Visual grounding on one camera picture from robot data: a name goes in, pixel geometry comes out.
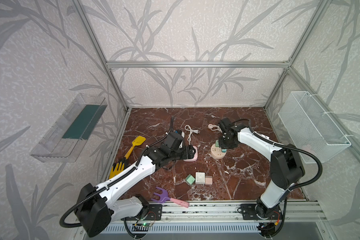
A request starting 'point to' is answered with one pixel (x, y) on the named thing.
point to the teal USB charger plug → (224, 150)
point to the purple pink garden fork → (165, 198)
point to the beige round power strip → (216, 152)
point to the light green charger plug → (190, 179)
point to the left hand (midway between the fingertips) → (192, 148)
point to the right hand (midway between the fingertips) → (223, 141)
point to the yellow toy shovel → (137, 141)
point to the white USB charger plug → (200, 178)
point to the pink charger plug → (208, 180)
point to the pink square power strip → (196, 155)
